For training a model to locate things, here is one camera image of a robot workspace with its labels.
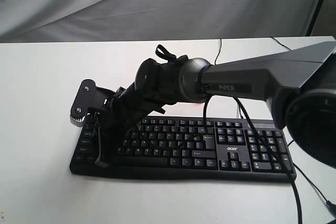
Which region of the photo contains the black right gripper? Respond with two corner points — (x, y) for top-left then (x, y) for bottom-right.
(88, 84), (175, 168)

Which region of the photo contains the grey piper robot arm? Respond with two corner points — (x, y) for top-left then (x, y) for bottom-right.
(101, 41), (335, 167)

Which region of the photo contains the black acer keyboard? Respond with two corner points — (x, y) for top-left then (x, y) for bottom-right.
(70, 115), (297, 183)

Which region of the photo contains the grey backdrop cloth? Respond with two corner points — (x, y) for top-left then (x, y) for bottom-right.
(1, 0), (319, 42)

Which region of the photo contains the black tripod stand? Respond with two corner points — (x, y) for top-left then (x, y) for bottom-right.
(305, 0), (324, 37)

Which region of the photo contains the thin black cable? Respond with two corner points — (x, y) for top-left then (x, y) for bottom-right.
(270, 37), (336, 209)

